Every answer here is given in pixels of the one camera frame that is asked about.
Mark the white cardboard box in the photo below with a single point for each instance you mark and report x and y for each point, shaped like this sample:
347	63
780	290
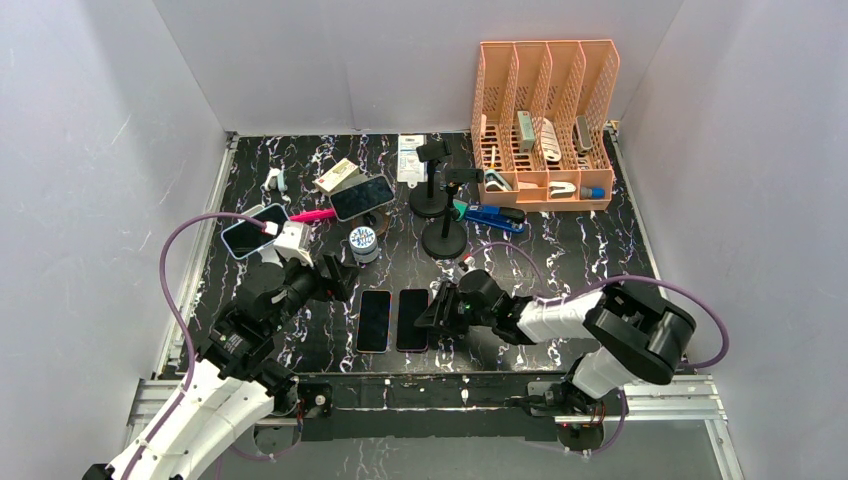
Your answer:
334	177

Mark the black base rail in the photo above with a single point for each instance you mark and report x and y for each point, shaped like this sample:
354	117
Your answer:
535	406

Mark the blue stapler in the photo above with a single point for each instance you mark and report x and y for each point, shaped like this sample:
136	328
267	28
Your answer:
503	218

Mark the white phone stand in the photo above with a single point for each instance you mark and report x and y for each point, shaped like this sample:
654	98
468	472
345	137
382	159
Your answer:
250	212

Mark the purple smartphone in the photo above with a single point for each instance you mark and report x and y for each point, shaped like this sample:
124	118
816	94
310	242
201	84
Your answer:
374	322

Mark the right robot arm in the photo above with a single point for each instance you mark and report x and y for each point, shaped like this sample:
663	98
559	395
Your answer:
641	335

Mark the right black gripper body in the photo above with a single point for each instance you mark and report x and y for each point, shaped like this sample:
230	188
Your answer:
455	317

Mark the blue capped tube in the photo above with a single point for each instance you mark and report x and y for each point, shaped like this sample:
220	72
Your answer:
592	193

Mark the grey item in organizer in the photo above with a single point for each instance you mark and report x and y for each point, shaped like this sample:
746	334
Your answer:
525	131

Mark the smartphone on back stand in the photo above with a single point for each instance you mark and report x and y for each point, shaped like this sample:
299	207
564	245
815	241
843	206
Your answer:
361	198

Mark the light blue smartphone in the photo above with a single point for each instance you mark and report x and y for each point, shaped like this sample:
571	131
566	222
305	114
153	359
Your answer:
227	235

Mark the black smartphone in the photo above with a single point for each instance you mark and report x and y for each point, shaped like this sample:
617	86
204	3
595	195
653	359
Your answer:
412	304

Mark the dark item in organizer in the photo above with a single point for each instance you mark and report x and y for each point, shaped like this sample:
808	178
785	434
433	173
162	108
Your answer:
582	136

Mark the white teal clip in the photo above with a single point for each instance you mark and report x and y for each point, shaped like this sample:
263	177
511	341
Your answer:
274	186

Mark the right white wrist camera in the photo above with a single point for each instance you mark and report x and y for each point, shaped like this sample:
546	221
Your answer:
465	265

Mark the white item in organizer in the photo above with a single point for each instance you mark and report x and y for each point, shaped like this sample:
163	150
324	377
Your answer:
551	150

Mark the white blister pack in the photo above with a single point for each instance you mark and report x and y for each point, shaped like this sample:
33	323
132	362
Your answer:
410	170

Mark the pink marker pen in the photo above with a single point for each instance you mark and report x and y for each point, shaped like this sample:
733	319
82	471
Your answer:
314	216

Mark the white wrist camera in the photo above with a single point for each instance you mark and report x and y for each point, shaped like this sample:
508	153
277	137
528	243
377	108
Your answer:
465	265
292	243

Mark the orange file organizer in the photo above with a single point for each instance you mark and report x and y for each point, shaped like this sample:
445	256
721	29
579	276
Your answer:
553	79

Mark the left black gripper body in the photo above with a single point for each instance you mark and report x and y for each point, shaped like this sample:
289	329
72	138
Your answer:
331	285

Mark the green small box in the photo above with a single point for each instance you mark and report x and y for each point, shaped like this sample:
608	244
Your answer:
459	210

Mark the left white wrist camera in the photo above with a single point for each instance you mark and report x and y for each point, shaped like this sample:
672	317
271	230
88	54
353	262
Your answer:
292	243

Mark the black phone stand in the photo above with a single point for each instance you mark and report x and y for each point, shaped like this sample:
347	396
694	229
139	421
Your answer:
427	200
441	241

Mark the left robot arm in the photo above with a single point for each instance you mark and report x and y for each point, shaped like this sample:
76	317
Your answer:
234	381

